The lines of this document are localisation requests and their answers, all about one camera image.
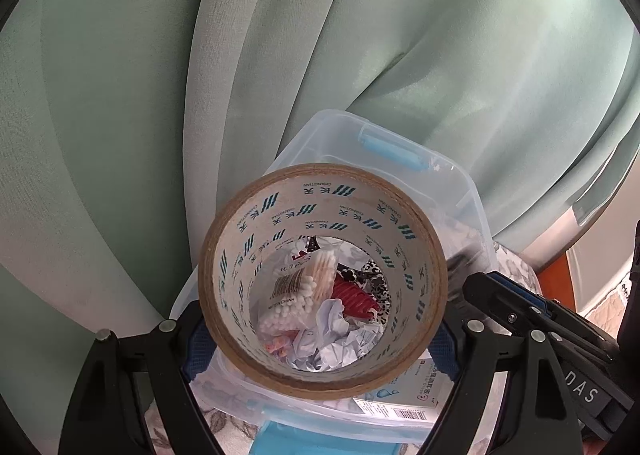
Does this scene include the small blue white box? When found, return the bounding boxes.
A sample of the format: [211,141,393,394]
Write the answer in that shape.
[352,357,453,423]

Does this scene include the green curtain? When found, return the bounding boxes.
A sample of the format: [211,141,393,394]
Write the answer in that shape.
[0,0,640,336]

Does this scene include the orange-brown wooden panel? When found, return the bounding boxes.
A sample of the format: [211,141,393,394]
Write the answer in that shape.
[547,254,575,312]

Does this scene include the white paper sheet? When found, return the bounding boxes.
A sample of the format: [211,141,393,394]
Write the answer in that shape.
[320,297,388,371]

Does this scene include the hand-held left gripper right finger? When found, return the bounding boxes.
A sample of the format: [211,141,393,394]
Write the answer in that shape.
[415,317,583,455]

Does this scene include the small peach plastic piece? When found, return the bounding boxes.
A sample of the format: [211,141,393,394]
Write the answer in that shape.
[265,335,293,358]

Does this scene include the cotton swab bag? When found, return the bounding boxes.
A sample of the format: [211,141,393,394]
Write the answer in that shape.
[257,235,346,336]

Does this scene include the clear plastic container blue handles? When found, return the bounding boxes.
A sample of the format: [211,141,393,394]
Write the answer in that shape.
[170,109,501,455]

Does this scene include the grey floral blanket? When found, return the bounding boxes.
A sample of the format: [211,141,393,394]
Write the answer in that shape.
[142,240,541,455]

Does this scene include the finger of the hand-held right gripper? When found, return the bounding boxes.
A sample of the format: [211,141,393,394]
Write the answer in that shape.
[462,272,556,332]

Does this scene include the paper ball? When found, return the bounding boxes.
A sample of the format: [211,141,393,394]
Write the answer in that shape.
[287,327,326,368]

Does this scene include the brown tape roll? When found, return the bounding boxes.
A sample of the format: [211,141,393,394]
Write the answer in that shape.
[198,162,449,396]

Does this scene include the white rounded furniture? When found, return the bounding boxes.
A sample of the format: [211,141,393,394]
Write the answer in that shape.
[520,207,633,321]

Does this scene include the pink hair roller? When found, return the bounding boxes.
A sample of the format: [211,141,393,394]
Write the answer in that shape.
[330,277,381,323]

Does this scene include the black white spotted scrunchie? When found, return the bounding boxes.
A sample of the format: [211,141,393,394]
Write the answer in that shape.
[340,257,396,331]

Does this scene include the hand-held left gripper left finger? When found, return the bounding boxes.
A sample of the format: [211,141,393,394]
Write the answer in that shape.
[57,315,221,455]

